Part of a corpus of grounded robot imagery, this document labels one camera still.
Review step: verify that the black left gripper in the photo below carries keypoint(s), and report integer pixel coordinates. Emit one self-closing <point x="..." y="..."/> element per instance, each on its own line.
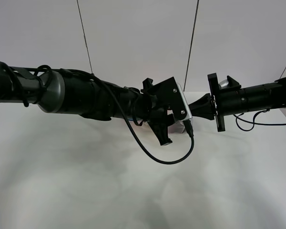
<point x="158" y="122"/>

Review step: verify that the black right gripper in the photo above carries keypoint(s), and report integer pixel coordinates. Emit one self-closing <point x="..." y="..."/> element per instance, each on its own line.
<point x="225" y="102"/>

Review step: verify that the clear zip bag blue seal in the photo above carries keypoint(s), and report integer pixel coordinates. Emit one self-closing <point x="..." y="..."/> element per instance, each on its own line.
<point x="176" y="128"/>

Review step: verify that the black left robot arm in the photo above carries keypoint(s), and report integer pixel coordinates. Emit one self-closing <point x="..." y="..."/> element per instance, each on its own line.
<point x="66" y="91"/>

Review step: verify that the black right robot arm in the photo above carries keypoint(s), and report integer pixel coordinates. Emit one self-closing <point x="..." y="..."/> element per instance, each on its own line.
<point x="245" y="104"/>

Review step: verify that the right gripper camera mount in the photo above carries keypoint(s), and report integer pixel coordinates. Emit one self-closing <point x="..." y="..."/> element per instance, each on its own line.
<point x="229" y="83"/>

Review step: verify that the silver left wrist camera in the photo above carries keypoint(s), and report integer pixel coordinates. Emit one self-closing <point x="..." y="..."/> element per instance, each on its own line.
<point x="178" y="100"/>

